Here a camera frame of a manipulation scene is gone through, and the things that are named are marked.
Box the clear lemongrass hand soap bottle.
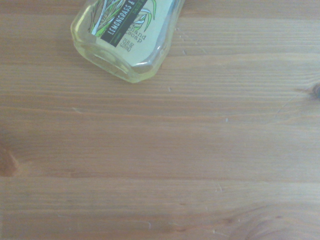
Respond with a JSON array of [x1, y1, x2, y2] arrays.
[[70, 0, 186, 84]]

